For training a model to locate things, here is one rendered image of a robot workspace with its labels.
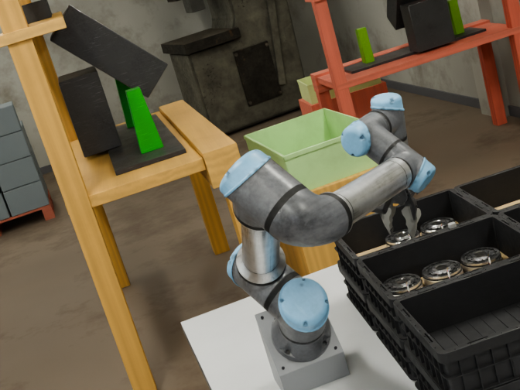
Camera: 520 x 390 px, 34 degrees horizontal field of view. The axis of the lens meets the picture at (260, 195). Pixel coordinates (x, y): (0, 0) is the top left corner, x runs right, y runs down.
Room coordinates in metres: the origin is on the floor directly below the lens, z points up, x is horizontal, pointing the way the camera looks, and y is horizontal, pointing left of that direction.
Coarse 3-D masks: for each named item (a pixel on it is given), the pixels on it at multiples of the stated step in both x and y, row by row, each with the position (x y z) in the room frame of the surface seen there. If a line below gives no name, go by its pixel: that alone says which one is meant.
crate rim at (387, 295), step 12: (492, 216) 2.10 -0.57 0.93; (456, 228) 2.09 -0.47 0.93; (516, 228) 1.98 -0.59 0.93; (420, 240) 2.08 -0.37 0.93; (384, 252) 2.07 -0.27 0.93; (360, 264) 2.04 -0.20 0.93; (492, 264) 1.82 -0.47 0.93; (372, 276) 1.94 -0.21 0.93; (456, 276) 1.81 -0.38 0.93; (384, 288) 1.87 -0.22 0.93; (420, 288) 1.80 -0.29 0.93
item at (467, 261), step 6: (468, 252) 2.08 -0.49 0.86; (492, 252) 2.03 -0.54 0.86; (498, 252) 2.02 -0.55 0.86; (462, 258) 2.05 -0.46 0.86; (468, 258) 2.04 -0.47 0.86; (486, 258) 2.00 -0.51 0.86; (492, 258) 1.99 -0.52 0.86; (468, 264) 2.01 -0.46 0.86; (474, 264) 1.99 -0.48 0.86; (480, 264) 1.99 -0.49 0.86
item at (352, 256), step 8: (440, 192) 2.40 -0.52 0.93; (456, 192) 2.36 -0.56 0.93; (416, 200) 2.39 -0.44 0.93; (464, 200) 2.29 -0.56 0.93; (472, 200) 2.26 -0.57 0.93; (480, 208) 2.18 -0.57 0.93; (368, 216) 2.38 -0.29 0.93; (480, 216) 2.13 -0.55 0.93; (456, 224) 2.12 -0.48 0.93; (432, 232) 2.11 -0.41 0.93; (408, 240) 2.11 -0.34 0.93; (344, 248) 2.18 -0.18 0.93; (384, 248) 2.10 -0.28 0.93; (352, 256) 2.11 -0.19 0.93; (360, 256) 2.09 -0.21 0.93
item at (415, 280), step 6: (396, 276) 2.06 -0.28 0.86; (408, 276) 2.04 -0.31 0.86; (414, 276) 2.03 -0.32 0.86; (384, 282) 2.04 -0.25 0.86; (390, 282) 2.03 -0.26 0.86; (414, 282) 2.00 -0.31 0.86; (420, 282) 1.99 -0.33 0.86; (390, 288) 2.00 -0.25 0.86; (396, 288) 1.99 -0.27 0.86; (402, 288) 1.98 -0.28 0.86; (414, 288) 1.97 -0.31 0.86
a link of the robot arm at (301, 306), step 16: (288, 288) 1.82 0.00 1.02; (304, 288) 1.82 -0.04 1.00; (320, 288) 1.82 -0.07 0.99; (272, 304) 1.83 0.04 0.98; (288, 304) 1.80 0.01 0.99; (304, 304) 1.80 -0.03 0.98; (320, 304) 1.80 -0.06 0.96; (288, 320) 1.79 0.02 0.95; (304, 320) 1.77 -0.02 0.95; (320, 320) 1.78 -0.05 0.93; (288, 336) 1.86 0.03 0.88; (304, 336) 1.82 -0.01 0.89
